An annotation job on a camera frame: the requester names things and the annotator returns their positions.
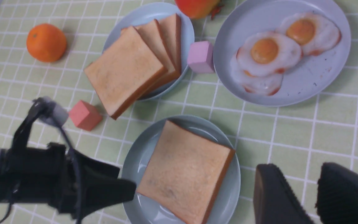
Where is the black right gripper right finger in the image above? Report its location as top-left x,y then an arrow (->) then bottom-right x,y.
316,162 -> 358,224

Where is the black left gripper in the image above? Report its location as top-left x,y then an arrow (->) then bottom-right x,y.
0,142 -> 137,218

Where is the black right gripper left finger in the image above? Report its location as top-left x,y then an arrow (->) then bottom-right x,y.
253,164 -> 314,224

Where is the toast slice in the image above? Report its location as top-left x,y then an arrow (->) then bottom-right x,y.
84,26 -> 167,119
136,120 -> 235,224
158,14 -> 182,74
120,20 -> 180,100

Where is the fried egg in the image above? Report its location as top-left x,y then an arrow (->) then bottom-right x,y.
230,55 -> 284,96
233,31 -> 304,77
275,12 -> 342,56

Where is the blue front plate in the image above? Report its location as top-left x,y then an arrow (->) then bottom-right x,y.
121,115 -> 241,224

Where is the salmon red wooden cube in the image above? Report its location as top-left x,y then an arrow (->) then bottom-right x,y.
69,100 -> 103,132

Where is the blue egg plate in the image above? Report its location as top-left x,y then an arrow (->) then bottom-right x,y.
213,0 -> 351,107

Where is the green checkered tablecloth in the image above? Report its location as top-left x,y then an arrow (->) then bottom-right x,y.
0,0 -> 358,223

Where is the orange tangerine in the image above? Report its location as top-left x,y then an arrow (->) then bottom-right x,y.
26,24 -> 67,63

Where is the pink wooden cube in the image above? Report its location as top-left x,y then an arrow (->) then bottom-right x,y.
187,41 -> 215,74

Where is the blue bread plate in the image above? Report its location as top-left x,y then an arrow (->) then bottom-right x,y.
102,2 -> 195,101

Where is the red tomato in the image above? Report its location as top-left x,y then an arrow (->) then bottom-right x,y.
175,0 -> 224,20

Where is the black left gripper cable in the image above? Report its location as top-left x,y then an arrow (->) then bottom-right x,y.
0,97 -> 83,224

